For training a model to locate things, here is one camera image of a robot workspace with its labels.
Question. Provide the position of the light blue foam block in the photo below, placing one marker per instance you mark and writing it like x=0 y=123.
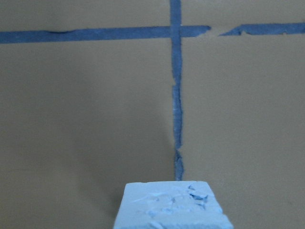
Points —
x=170 y=205

